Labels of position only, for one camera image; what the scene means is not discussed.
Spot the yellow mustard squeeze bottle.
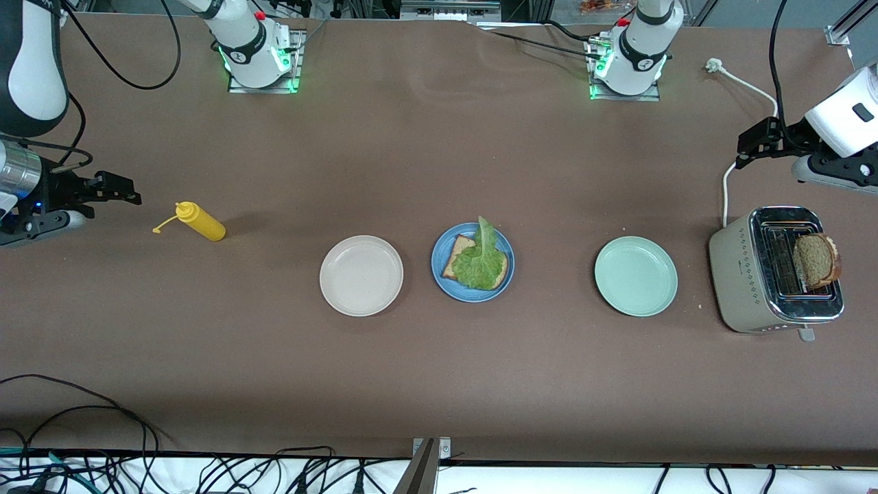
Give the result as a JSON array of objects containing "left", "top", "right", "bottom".
[{"left": 152, "top": 201, "right": 227, "bottom": 242}]

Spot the green lettuce leaf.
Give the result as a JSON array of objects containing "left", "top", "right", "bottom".
[{"left": 451, "top": 216, "right": 508, "bottom": 291}]

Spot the brown bread slice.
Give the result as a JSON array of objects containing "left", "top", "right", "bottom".
[
  {"left": 441, "top": 234, "right": 510, "bottom": 292},
  {"left": 792, "top": 233, "right": 843, "bottom": 290}
]

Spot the green round plate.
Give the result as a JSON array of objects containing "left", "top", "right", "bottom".
[{"left": 594, "top": 235, "right": 679, "bottom": 318}]

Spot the beige round plate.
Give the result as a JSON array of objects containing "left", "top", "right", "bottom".
[{"left": 319, "top": 235, "right": 405, "bottom": 318}]

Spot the blue round plate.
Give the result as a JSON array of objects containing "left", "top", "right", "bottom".
[{"left": 431, "top": 222, "right": 516, "bottom": 303}]

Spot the aluminium corner profile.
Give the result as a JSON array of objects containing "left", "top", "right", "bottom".
[{"left": 825, "top": 0, "right": 878, "bottom": 46}]

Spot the beige chrome toaster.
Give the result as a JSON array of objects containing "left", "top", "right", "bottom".
[{"left": 709, "top": 206, "right": 846, "bottom": 342}]

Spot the white toaster power cable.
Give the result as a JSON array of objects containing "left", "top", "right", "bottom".
[{"left": 705, "top": 58, "right": 779, "bottom": 228}]

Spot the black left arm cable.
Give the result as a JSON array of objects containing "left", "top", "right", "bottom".
[{"left": 768, "top": 0, "right": 796, "bottom": 148}]

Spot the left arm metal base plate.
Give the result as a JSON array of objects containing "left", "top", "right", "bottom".
[{"left": 589, "top": 34, "right": 661, "bottom": 102}]

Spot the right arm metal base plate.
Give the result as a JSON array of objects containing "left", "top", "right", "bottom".
[{"left": 228, "top": 29, "right": 306, "bottom": 95}]

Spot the teal cable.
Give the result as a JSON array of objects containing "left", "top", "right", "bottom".
[{"left": 0, "top": 446, "right": 90, "bottom": 493}]

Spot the aluminium frame rail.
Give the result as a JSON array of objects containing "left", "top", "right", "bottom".
[{"left": 400, "top": 0, "right": 501, "bottom": 21}]

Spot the black cable with plug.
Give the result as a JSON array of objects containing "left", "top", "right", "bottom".
[
  {"left": 274, "top": 446, "right": 337, "bottom": 494},
  {"left": 343, "top": 456, "right": 385, "bottom": 494}
]

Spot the aluminium profile post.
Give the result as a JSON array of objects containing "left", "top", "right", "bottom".
[{"left": 393, "top": 439, "right": 440, "bottom": 494}]

